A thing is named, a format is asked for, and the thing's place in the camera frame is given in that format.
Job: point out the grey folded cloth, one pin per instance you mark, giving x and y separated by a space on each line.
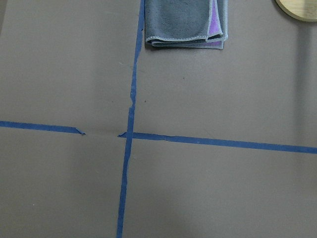
199 24

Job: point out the wooden mug stand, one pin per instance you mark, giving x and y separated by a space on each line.
303 10

